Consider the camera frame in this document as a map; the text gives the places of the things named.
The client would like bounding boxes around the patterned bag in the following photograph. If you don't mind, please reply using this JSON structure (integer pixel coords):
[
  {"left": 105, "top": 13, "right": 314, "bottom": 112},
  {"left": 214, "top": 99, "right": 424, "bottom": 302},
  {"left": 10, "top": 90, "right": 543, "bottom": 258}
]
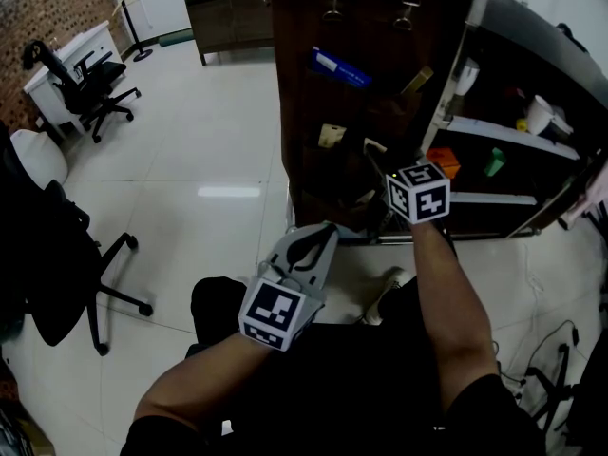
[{"left": 0, "top": 358, "right": 56, "bottom": 456}]

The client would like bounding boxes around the person's left forearm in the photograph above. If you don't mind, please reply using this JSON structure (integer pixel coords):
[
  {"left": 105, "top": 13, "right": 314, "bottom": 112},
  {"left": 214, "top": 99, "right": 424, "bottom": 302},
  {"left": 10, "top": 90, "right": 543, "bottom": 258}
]
[{"left": 134, "top": 332, "right": 281, "bottom": 434}]

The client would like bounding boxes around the tall white cup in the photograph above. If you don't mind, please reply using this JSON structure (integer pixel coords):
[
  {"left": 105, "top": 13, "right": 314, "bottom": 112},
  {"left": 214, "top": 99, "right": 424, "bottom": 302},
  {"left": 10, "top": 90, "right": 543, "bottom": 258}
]
[{"left": 454, "top": 57, "right": 481, "bottom": 97}]

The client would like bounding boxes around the black stand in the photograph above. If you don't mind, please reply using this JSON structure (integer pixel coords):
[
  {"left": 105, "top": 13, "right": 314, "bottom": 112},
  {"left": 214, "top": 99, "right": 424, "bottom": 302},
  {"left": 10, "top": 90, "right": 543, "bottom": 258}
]
[{"left": 583, "top": 201, "right": 608, "bottom": 313}]

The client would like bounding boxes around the person's leg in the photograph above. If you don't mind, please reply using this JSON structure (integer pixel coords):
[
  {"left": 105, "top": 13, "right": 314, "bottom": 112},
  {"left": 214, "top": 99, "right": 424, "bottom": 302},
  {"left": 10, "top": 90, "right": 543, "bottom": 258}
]
[
  {"left": 377, "top": 275, "right": 422, "bottom": 325},
  {"left": 190, "top": 276, "right": 248, "bottom": 346}
]

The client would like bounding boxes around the white paper bucket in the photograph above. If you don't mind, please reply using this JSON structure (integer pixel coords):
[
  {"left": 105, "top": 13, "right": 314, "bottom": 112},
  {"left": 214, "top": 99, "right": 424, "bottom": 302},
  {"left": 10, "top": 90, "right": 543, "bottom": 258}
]
[{"left": 525, "top": 94, "right": 556, "bottom": 136}]

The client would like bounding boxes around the black office chair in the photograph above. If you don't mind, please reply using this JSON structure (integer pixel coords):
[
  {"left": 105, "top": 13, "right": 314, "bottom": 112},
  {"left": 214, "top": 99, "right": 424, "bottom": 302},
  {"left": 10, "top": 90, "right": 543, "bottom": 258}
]
[
  {"left": 22, "top": 39, "right": 143, "bottom": 144},
  {"left": 0, "top": 121, "right": 154, "bottom": 356},
  {"left": 524, "top": 342, "right": 608, "bottom": 434}
]

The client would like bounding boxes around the person's right forearm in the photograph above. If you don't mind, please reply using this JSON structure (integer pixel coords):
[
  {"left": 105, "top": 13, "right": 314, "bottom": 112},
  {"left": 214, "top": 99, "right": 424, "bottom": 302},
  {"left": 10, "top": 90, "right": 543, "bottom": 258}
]
[{"left": 411, "top": 220, "right": 500, "bottom": 415}]

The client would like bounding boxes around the beige packet item with hole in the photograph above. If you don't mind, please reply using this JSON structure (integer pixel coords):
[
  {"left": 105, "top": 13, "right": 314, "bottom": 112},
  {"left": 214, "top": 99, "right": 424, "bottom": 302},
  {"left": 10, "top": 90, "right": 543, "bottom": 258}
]
[{"left": 317, "top": 123, "right": 347, "bottom": 149}]

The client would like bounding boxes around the person's left leg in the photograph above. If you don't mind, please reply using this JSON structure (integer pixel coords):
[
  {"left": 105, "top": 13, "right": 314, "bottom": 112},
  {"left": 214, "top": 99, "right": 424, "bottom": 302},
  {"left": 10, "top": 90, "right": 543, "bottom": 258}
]
[{"left": 190, "top": 276, "right": 248, "bottom": 346}]

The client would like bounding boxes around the small black object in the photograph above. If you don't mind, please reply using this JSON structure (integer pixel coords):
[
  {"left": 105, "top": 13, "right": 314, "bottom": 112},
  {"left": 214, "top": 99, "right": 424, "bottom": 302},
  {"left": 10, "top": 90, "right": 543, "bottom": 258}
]
[{"left": 556, "top": 22, "right": 590, "bottom": 54}]

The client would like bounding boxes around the black floor cable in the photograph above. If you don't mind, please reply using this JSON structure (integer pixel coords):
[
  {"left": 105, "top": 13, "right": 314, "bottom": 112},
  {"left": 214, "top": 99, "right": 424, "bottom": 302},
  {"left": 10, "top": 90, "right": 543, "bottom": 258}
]
[{"left": 493, "top": 319, "right": 580, "bottom": 398}]

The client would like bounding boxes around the dark bowl with white rim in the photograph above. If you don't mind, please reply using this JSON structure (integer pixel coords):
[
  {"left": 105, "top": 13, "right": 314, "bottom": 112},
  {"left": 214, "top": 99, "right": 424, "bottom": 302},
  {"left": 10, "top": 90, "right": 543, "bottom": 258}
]
[{"left": 545, "top": 105, "right": 575, "bottom": 142}]

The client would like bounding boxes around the orange box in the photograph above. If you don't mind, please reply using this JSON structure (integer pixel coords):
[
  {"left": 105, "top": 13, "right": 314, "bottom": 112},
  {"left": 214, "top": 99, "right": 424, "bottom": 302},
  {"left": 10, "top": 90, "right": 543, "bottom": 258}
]
[{"left": 426, "top": 147, "right": 462, "bottom": 180}]

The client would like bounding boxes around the person's white shoe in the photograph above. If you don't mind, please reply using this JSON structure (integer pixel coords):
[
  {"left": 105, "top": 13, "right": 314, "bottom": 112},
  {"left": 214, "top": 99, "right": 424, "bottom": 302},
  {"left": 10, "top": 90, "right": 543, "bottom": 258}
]
[{"left": 363, "top": 267, "right": 414, "bottom": 326}]

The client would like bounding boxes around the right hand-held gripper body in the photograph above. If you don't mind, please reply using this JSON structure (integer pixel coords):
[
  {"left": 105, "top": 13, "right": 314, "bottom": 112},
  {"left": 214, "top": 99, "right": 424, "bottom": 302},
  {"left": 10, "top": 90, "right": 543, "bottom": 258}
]
[{"left": 374, "top": 159, "right": 452, "bottom": 226}]

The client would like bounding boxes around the person's black shirt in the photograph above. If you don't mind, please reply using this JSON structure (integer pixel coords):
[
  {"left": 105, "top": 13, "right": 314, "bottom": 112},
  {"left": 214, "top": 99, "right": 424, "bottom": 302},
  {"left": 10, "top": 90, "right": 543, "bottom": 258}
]
[{"left": 118, "top": 323, "right": 547, "bottom": 456}]

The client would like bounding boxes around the pink cloth bag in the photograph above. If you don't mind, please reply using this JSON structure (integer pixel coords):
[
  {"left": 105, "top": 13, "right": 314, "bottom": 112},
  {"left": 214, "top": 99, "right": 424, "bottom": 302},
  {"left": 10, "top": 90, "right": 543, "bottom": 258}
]
[{"left": 560, "top": 159, "right": 608, "bottom": 230}]

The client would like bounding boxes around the person's right leg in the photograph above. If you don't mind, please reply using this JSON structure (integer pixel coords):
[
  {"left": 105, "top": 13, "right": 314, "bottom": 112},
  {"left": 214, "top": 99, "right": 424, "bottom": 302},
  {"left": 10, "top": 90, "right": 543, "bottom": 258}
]
[{"left": 377, "top": 275, "right": 422, "bottom": 325}]

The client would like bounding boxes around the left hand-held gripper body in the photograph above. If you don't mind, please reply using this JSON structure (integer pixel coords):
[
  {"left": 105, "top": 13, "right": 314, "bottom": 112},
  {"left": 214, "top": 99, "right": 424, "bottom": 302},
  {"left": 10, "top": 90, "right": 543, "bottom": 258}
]
[{"left": 237, "top": 221, "right": 341, "bottom": 353}]

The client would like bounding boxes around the blue packet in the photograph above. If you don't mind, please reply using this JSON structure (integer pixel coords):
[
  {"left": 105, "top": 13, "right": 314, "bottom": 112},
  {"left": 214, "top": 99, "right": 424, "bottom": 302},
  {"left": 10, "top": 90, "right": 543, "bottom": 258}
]
[{"left": 311, "top": 47, "right": 373, "bottom": 88}]

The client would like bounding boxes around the black coat rack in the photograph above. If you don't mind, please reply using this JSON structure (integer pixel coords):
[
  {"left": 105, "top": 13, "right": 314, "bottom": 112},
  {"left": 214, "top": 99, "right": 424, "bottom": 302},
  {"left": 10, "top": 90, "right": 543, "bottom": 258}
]
[{"left": 108, "top": 0, "right": 154, "bottom": 64}]

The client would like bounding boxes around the brown wooden cabinet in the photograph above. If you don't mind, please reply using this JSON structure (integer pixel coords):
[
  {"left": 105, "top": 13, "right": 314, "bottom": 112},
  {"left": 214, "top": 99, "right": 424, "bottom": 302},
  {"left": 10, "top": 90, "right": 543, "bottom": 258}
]
[{"left": 183, "top": 0, "right": 276, "bottom": 67}]

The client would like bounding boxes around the brown pocket organizer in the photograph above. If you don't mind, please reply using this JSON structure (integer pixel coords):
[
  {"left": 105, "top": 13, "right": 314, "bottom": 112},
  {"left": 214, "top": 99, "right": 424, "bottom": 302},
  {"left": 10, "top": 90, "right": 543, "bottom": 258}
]
[{"left": 298, "top": 0, "right": 436, "bottom": 230}]

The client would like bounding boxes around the white desk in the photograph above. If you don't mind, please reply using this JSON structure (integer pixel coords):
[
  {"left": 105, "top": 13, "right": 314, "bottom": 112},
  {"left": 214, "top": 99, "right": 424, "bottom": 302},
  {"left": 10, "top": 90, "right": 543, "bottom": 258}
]
[{"left": 23, "top": 20, "right": 124, "bottom": 137}]

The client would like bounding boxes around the dark green mat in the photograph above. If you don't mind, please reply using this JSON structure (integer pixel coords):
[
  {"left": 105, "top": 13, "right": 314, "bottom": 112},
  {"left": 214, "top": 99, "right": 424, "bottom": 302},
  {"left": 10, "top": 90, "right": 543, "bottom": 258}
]
[{"left": 158, "top": 28, "right": 196, "bottom": 49}]

